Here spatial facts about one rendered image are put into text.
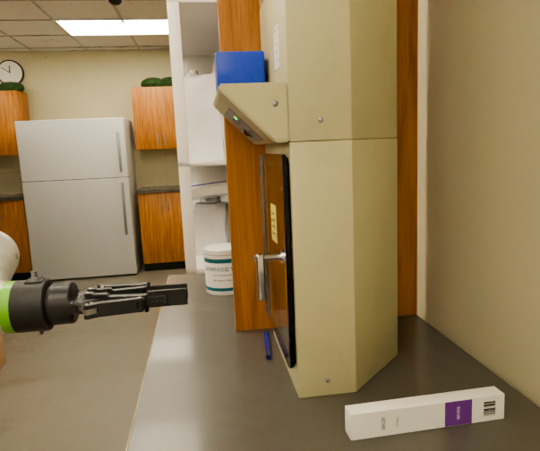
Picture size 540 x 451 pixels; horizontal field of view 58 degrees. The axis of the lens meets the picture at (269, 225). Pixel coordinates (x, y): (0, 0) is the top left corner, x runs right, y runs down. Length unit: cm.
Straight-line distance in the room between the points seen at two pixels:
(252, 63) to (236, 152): 25
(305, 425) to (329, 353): 14
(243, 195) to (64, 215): 483
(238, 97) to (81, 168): 508
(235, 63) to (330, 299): 51
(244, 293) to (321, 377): 39
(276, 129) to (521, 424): 63
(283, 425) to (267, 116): 52
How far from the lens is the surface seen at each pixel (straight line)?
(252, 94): 85
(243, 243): 123
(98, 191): 585
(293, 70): 86
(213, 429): 90
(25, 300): 94
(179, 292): 91
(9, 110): 643
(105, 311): 89
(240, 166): 121
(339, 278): 90
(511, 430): 93
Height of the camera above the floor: 140
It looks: 9 degrees down
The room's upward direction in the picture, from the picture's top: 3 degrees counter-clockwise
